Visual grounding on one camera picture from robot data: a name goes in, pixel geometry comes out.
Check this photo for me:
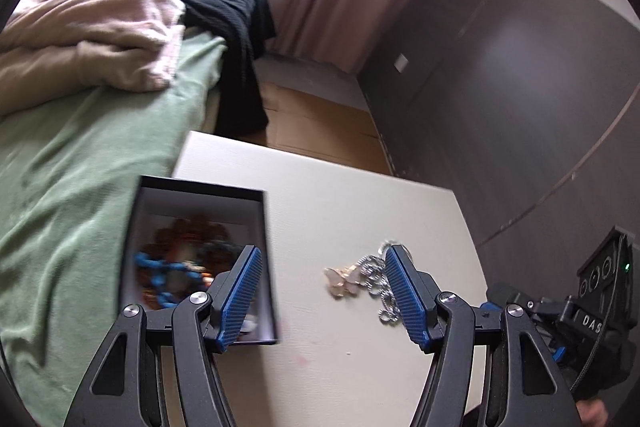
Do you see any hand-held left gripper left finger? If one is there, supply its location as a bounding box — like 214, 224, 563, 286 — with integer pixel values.
62, 246, 262, 427

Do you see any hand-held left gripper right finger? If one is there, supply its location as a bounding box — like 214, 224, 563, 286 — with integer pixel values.
386, 245, 583, 427

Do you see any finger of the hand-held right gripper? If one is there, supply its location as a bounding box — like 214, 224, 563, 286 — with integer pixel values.
482, 283, 571, 325

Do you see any silver chain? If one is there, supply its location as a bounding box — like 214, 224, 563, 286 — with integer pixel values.
360, 241, 417, 326

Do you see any beige butterfly ornament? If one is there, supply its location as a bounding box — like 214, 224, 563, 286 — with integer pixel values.
324, 264, 374, 301

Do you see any large brown bead bracelet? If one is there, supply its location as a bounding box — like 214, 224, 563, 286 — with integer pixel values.
140, 217, 236, 303

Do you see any blue bead bracelet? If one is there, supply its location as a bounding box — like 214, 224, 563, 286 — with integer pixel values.
132, 251, 206, 308

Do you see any black jewelry box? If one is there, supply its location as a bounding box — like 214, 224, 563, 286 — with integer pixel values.
120, 175, 281, 347

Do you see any person's right hand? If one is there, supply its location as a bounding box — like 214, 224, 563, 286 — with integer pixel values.
575, 399, 610, 427

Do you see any flattened cardboard sheet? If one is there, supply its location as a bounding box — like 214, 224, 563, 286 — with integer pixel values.
252, 79, 393, 175

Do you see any green bed sheet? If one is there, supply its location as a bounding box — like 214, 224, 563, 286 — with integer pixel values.
0, 0, 228, 408

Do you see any black knitted blanket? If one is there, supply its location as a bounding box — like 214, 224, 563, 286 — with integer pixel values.
172, 0, 277, 138

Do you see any beige blanket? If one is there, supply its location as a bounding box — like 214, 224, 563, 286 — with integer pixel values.
0, 0, 186, 118

